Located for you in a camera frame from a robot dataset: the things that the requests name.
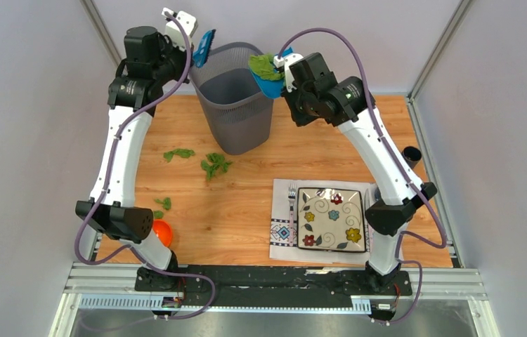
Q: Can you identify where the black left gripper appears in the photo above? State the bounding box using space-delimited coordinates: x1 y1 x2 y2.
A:
151 34 193 86

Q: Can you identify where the blue dustpan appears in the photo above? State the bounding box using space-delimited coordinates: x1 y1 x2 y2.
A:
248 47 296 99

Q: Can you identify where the blue hand brush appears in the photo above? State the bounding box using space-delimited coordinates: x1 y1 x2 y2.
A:
193 29 216 68

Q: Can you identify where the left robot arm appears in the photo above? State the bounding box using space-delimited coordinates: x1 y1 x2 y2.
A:
74 26 195 291

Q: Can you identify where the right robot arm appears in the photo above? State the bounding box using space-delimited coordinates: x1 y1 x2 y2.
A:
274 53 437 294

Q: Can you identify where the grey mesh waste bin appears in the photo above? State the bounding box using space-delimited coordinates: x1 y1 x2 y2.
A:
189 42 274 155

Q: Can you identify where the small green paper scrap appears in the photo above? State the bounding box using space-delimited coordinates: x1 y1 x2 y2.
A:
163 148 195 162

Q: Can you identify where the silver fork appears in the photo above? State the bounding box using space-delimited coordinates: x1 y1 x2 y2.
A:
288 183 297 246

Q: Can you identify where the dark blue mug far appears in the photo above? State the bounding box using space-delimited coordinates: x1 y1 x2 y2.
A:
401 146 422 169

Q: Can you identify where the silver knife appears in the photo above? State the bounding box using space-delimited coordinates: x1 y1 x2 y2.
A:
363 188 372 253

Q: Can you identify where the square floral plate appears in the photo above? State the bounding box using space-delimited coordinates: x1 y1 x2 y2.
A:
297 187 369 253

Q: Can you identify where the green paper scrap pair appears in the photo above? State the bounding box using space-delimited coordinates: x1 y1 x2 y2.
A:
154 197 171 211

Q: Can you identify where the white patterned placemat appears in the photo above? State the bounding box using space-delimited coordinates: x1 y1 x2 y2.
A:
270 179 398 272

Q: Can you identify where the orange bowl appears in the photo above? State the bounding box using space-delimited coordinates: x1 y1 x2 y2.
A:
152 219 174 247

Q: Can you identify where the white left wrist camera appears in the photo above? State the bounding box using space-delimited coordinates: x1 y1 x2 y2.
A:
162 7 198 51

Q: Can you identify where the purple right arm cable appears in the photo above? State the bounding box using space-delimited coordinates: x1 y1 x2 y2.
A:
276 27 448 325

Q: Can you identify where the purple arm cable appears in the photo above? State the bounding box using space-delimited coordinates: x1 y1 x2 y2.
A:
73 13 218 322
276 27 448 325

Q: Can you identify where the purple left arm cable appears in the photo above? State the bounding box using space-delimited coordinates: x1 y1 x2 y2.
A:
73 13 218 322

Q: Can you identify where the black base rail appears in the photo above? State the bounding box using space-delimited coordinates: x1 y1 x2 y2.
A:
134 265 413 309

